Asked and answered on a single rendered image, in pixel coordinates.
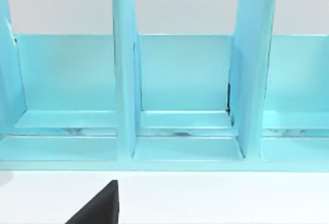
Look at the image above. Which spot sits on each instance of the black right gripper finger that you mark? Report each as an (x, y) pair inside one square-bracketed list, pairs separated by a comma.
[(102, 206)]

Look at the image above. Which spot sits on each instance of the light blue rack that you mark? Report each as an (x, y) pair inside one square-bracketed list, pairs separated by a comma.
[(180, 80)]

